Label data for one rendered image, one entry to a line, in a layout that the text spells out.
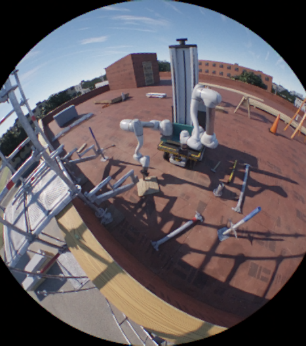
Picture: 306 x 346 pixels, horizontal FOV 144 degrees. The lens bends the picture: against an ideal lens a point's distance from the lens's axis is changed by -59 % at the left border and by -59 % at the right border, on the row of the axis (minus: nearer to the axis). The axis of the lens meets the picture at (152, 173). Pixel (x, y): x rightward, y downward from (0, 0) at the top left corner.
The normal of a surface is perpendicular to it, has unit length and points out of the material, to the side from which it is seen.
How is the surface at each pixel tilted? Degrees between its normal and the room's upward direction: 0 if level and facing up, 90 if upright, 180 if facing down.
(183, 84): 90
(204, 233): 0
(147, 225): 0
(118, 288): 0
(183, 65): 90
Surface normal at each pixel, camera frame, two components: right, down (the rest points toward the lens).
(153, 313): -0.12, -0.65
